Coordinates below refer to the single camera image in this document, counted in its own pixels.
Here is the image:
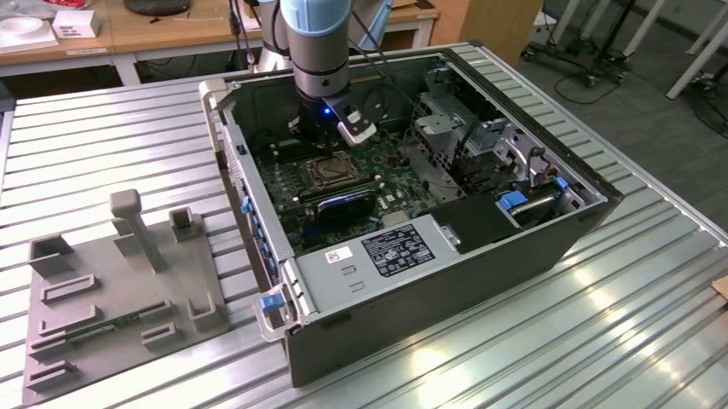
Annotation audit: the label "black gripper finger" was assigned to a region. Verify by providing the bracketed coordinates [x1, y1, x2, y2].
[287, 115, 341, 153]

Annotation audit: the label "CPU socket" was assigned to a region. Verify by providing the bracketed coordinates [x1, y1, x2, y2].
[300, 149, 369, 192]

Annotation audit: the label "black graphics card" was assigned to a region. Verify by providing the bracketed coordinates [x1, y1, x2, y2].
[298, 181, 383, 226]

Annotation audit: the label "silver drive cage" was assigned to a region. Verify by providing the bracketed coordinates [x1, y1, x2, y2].
[407, 57, 517, 191]

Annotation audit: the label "pale blue teach pendant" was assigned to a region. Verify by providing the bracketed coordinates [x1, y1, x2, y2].
[363, 0, 394, 49]

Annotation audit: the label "green motherboard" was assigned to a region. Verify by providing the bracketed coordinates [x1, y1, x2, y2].
[248, 127, 455, 252]

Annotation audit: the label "wooden desk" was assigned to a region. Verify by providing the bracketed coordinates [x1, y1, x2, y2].
[0, 0, 442, 86]

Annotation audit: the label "silver power supply unit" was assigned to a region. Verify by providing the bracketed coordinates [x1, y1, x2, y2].
[280, 211, 463, 314]

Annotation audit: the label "black round stand base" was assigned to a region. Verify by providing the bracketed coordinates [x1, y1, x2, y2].
[123, 0, 192, 14]

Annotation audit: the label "black plastic shroud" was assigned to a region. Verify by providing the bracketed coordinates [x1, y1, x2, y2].
[429, 196, 525, 256]

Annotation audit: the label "wooden cabinet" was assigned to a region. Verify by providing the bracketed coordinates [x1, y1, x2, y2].
[437, 0, 541, 67]

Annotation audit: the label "blue case latch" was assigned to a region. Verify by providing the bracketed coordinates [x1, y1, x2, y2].
[256, 293, 284, 316]

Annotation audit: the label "white cardboard box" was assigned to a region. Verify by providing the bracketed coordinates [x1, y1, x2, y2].
[49, 10, 103, 39]

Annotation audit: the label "grey parts rack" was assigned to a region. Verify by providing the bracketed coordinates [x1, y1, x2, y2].
[20, 189, 232, 406]

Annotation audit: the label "black open PC case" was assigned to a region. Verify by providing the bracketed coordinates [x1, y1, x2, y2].
[196, 40, 625, 389]

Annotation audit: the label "white round dish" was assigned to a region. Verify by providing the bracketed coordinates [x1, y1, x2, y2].
[0, 14, 57, 48]

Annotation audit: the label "black wheeled stand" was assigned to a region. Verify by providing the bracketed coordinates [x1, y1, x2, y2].
[521, 0, 638, 89]

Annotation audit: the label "green RAM stick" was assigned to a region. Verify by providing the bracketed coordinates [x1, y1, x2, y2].
[61, 310, 143, 342]

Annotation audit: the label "white table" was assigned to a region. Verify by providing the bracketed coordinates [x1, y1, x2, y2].
[545, 0, 667, 57]
[664, 0, 728, 101]

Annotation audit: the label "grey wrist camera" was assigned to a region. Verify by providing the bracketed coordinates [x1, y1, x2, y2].
[319, 95, 381, 149]

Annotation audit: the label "black hanging cable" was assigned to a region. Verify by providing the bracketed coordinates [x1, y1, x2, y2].
[228, 0, 260, 73]

